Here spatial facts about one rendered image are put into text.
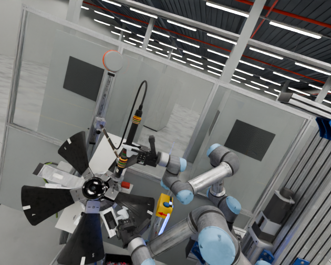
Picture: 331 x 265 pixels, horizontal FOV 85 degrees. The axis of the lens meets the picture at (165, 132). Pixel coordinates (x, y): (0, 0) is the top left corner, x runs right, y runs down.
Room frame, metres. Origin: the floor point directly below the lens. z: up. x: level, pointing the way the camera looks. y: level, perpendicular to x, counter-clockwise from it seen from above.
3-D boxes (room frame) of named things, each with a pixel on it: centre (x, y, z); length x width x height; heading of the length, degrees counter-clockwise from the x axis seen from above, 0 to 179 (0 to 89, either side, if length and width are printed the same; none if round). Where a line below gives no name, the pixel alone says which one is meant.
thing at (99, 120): (1.40, 0.53, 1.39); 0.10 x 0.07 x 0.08; 36
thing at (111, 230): (0.92, 0.11, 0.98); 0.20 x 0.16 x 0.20; 1
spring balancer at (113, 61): (1.47, 0.59, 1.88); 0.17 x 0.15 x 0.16; 91
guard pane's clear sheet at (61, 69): (1.61, 0.17, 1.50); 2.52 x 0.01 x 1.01; 91
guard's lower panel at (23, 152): (1.61, 0.17, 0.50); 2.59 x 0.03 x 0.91; 91
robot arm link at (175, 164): (0.95, -0.12, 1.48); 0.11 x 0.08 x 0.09; 101
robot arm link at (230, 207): (1.20, -0.64, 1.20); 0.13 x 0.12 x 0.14; 38
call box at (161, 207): (1.20, -0.19, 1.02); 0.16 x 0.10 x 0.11; 1
